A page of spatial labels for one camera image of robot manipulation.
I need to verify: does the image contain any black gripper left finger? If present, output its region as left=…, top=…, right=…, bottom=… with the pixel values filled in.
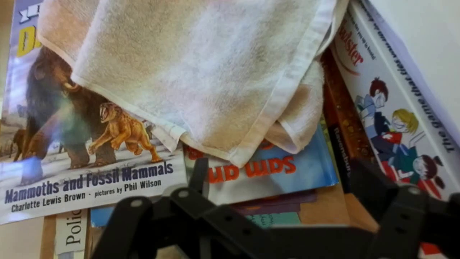
left=91, top=156, right=299, bottom=259

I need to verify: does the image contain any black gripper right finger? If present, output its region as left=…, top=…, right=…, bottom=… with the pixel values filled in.
left=348, top=159, right=460, bottom=259

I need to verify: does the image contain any white cloth towel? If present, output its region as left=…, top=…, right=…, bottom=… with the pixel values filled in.
left=36, top=0, right=351, bottom=168

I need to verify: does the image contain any brown case files box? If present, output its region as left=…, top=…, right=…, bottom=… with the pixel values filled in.
left=40, top=184, right=379, bottom=259

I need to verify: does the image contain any mammoths picture book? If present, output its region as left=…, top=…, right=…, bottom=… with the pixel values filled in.
left=0, top=0, right=190, bottom=225

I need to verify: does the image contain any orange board game box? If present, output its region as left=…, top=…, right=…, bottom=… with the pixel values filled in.
left=319, top=47, right=379, bottom=192

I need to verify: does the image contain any white board game box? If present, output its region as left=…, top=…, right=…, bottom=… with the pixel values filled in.
left=329, top=0, right=460, bottom=201

